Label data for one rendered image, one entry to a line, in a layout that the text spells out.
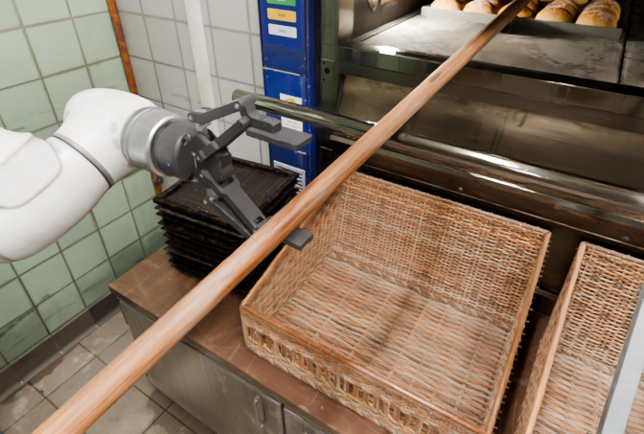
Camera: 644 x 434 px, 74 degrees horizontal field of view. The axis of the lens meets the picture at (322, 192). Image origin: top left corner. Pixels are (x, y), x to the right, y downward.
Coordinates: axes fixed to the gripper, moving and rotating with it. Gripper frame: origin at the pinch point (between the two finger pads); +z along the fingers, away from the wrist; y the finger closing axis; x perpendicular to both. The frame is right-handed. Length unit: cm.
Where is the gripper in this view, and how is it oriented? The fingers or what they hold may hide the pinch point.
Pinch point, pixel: (298, 193)
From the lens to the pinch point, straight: 49.5
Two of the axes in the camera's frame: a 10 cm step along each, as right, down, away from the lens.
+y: 0.0, 8.3, 5.6
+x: -5.4, 4.7, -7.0
